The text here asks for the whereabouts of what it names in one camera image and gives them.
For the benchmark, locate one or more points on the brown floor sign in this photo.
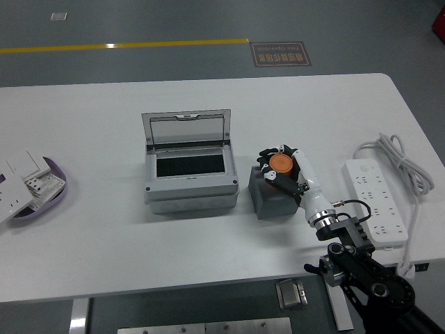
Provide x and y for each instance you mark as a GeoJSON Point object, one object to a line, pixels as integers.
{"type": "Point", "coordinates": [281, 54]}

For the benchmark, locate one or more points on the yellow floor tape line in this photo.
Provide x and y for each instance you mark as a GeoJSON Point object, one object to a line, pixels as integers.
{"type": "Point", "coordinates": [139, 45]}

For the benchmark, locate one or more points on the small white socket module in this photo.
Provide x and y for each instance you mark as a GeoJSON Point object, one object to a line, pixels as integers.
{"type": "Point", "coordinates": [34, 184]}

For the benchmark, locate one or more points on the purple tray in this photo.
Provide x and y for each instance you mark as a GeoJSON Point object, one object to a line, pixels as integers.
{"type": "Point", "coordinates": [55, 200]}

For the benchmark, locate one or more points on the white power strip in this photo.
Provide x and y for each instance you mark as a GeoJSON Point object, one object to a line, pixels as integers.
{"type": "Point", "coordinates": [377, 195]}

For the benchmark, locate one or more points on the grey cube with round hole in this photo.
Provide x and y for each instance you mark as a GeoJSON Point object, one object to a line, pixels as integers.
{"type": "Point", "coordinates": [274, 207]}

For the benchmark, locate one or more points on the white switch panel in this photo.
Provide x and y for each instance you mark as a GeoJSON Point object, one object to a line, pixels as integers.
{"type": "Point", "coordinates": [26, 163]}

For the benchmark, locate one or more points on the black table control panel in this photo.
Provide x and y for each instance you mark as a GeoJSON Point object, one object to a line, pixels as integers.
{"type": "Point", "coordinates": [422, 266]}

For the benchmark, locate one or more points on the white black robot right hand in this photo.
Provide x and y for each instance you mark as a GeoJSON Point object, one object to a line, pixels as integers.
{"type": "Point", "coordinates": [314, 195]}

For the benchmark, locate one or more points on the grey box with clear lid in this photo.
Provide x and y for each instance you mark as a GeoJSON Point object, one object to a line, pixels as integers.
{"type": "Point", "coordinates": [191, 193]}

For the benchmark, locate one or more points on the white perforated panel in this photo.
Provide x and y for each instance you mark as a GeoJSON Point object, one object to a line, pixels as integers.
{"type": "Point", "coordinates": [52, 186]}

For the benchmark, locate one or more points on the red object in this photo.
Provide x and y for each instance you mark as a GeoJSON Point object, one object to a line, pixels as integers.
{"type": "Point", "coordinates": [439, 22]}

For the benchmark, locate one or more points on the grey metal base plate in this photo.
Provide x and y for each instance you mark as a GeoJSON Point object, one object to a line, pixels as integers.
{"type": "Point", "coordinates": [248, 326]}
{"type": "Point", "coordinates": [161, 327]}

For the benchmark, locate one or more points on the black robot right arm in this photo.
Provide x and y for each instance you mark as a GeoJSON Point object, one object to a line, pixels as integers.
{"type": "Point", "coordinates": [361, 268]}

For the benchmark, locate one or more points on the white table leg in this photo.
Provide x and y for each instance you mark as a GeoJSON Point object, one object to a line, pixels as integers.
{"type": "Point", "coordinates": [342, 316]}
{"type": "Point", "coordinates": [79, 316]}

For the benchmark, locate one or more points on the metal floor outlet cover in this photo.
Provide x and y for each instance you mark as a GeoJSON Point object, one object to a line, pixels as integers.
{"type": "Point", "coordinates": [58, 16]}

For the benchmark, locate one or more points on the orange cylinder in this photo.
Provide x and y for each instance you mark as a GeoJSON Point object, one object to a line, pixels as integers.
{"type": "Point", "coordinates": [281, 163]}

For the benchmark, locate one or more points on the silver metal floor box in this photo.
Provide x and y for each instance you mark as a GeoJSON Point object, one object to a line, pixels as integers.
{"type": "Point", "coordinates": [291, 294]}

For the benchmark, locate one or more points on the large white socket panel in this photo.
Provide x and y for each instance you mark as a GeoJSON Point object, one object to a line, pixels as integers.
{"type": "Point", "coordinates": [10, 195]}

